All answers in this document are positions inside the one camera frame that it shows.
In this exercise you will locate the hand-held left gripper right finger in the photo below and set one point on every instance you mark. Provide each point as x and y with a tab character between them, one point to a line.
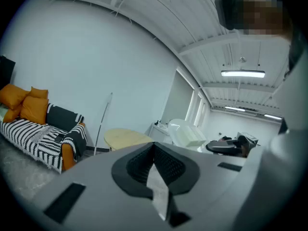
211	184

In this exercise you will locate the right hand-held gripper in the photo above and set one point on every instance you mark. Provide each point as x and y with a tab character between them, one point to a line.
247	143

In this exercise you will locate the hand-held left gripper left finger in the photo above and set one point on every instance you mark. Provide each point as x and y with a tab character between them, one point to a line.
101	177

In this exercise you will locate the pale sponge block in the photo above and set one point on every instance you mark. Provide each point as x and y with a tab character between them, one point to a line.
187	136
199	136

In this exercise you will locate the white round plate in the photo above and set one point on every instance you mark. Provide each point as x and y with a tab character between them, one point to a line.
174	131

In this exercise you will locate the round wooden table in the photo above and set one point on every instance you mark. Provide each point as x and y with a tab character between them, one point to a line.
125	137

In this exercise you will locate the long ceiling light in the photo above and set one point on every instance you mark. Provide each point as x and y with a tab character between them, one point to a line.
234	108
243	73
273	117

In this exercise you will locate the black rectangular device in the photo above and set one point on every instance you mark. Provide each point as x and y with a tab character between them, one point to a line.
60	137

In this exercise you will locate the white sink cabinet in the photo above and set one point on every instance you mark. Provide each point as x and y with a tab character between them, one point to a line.
160	135

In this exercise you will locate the thin metal floor lamp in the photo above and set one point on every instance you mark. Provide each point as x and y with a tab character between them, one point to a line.
104	114

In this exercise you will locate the grey window blind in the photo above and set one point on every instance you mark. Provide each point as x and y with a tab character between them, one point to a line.
178	100

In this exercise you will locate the dark pump bottle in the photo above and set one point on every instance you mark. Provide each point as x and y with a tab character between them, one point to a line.
157	123

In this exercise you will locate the orange armchair with striped blanket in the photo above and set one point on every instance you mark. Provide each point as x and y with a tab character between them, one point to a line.
26	138

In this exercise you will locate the round ceiling sensor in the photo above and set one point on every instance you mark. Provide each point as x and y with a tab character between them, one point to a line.
242	60

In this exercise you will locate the orange cushion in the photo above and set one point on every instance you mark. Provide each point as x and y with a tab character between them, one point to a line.
12	96
10	114
34	109
38	93

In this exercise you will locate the pale green cushion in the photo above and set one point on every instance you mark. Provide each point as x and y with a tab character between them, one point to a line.
3	113

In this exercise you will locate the person's black shirt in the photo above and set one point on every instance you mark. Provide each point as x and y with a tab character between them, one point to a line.
294	54

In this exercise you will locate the person's head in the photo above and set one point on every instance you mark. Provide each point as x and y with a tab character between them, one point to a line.
262	13

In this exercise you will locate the black television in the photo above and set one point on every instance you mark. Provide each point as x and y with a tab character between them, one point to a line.
6	72

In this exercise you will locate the black head camera mount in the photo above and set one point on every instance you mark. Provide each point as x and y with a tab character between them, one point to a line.
229	8

